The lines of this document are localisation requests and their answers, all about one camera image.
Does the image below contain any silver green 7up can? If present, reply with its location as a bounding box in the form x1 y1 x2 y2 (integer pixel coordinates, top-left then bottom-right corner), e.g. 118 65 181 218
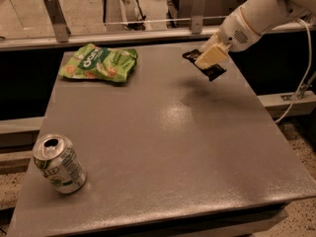
33 133 87 194

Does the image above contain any right metal railing bracket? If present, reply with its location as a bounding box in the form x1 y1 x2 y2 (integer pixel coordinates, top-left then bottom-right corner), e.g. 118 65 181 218
191 0 205 34

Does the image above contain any horizontal metal rail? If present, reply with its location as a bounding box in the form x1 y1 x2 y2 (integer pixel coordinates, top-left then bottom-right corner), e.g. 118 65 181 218
0 26 219 51

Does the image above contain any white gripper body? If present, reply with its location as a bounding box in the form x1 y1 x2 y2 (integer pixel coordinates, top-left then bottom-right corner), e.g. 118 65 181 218
218 6 261 52

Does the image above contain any metal railing bracket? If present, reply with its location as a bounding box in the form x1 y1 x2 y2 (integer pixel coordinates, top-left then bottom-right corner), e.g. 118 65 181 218
43 0 71 42
191 0 205 34

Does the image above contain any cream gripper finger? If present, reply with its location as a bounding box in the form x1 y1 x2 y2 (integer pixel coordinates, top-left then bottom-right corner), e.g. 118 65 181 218
200 33 220 52
195 43 228 69

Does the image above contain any black rxbar chocolate wrapper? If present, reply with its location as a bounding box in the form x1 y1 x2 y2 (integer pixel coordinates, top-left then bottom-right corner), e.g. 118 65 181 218
182 49 226 82

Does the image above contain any green chip bag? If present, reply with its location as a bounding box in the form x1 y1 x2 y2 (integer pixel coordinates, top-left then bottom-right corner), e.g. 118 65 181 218
59 43 138 83

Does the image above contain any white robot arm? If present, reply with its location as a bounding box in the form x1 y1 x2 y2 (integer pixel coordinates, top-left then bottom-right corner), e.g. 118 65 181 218
195 0 316 69

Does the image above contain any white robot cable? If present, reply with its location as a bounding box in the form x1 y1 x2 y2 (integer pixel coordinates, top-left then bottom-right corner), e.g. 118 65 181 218
275 18 313 125

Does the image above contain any left metal railing bracket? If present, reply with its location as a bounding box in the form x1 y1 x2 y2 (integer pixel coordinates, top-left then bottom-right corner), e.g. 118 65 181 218
43 0 71 42

